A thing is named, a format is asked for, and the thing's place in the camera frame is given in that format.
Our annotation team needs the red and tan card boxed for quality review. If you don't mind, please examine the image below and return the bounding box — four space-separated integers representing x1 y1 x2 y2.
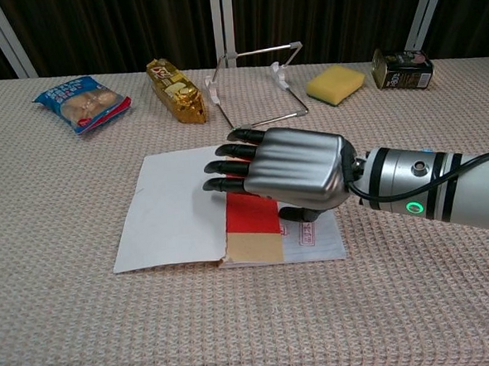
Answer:
221 188 285 266

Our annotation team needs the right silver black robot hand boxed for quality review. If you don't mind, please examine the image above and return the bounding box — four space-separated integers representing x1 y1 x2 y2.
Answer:
198 121 362 229

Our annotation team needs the white frame post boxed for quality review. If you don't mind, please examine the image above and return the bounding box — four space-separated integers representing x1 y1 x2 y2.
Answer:
209 0 237 69
0 0 39 80
402 0 456 54

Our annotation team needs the blue snack bag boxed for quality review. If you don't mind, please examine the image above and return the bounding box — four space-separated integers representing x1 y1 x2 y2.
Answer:
31 71 134 138

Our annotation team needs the gold foil snack package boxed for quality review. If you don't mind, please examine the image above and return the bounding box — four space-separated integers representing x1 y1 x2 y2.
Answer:
145 55 208 128

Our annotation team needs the metal wire book stand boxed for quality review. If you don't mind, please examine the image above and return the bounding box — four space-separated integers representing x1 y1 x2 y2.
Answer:
201 41 311 135

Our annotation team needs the dark rectangular tin can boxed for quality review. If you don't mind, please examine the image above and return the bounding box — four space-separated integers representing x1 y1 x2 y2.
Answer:
369 46 436 92

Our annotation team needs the open notebook with red stamps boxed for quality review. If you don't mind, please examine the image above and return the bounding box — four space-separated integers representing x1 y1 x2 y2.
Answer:
105 137 346 277

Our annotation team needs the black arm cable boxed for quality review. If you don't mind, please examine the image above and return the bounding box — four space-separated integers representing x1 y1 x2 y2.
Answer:
341 145 489 366

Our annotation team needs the yellow green sponge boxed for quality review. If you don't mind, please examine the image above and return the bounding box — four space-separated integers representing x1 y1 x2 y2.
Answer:
304 67 367 108

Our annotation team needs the beige waffle tablecloth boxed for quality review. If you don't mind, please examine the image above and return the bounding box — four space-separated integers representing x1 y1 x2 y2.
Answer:
0 50 489 366

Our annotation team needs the dark pleated curtain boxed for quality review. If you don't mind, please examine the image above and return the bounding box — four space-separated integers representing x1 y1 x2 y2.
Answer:
0 0 489 87

